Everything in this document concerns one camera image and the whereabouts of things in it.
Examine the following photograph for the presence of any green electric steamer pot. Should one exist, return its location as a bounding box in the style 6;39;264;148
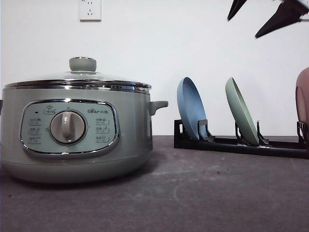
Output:
0;79;168;184

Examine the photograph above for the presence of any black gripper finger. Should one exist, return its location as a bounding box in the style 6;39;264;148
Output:
255;0;309;38
227;0;246;21

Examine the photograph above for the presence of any green plate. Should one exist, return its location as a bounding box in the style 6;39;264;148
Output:
225;77;259;145

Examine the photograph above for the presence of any black plate rack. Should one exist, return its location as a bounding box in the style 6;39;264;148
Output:
174;119;309;156

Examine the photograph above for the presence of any blue plate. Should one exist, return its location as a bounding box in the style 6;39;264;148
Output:
177;77;207;140

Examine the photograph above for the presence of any pink plate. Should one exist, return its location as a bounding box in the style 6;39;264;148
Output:
295;67;309;136

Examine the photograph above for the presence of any white wall socket left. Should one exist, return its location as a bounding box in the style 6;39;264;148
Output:
80;0;102;23

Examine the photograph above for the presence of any glass steamer lid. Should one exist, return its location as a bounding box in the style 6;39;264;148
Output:
4;57;151;93

